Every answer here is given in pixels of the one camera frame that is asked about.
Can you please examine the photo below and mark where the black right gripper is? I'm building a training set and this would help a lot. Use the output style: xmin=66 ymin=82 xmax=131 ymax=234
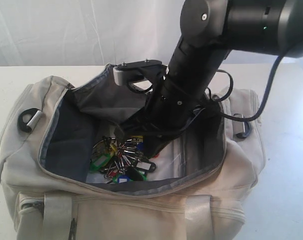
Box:
xmin=115 ymin=94 xmax=192 ymax=161

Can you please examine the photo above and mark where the beige fabric duffel bag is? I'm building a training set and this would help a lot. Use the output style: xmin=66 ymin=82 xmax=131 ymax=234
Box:
xmin=0 ymin=64 xmax=266 ymax=240

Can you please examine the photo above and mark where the bunch of colourful key tags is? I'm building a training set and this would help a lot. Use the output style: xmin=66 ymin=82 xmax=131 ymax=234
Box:
xmin=86 ymin=136 xmax=157 ymax=184

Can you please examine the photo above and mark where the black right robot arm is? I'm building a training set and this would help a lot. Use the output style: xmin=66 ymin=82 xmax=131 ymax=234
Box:
xmin=114 ymin=0 xmax=303 ymax=158

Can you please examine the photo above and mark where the white curtain backdrop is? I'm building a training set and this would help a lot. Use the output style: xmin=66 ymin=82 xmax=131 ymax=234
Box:
xmin=0 ymin=0 xmax=303 ymax=66

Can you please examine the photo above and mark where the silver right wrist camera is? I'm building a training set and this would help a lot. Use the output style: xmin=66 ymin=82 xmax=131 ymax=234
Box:
xmin=113 ymin=59 xmax=167 ymax=94

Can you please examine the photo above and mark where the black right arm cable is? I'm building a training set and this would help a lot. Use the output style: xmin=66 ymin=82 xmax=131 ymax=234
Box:
xmin=186 ymin=53 xmax=284 ymax=126

